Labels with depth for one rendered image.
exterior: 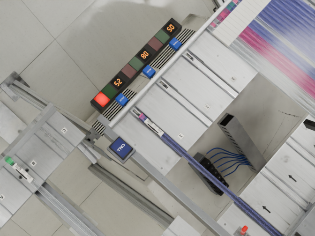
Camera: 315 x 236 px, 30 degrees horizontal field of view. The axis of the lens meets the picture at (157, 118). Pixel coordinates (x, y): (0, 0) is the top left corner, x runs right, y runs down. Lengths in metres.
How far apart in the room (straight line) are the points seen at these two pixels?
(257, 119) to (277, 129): 0.11
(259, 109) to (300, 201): 0.52
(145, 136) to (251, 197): 0.32
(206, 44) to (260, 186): 0.42
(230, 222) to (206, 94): 0.35
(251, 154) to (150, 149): 0.52
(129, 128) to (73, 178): 0.89
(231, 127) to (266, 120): 0.20
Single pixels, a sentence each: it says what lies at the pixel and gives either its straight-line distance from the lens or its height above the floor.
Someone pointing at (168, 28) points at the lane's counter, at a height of 0.66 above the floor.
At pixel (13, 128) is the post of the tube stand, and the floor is 0.01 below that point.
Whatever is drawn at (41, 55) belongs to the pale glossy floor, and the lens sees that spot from 2.24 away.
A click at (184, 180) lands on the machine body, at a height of 0.62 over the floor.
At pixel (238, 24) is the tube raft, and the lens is 1.69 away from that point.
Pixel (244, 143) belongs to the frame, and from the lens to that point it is 1.97.
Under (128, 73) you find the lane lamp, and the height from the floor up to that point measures 0.66.
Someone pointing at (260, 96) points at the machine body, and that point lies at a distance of 2.02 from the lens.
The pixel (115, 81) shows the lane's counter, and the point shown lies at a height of 0.65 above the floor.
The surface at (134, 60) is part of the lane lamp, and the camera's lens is 1.65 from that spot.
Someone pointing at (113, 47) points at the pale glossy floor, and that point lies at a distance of 2.36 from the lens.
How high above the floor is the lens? 2.05
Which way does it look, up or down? 53 degrees down
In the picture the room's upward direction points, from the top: 116 degrees clockwise
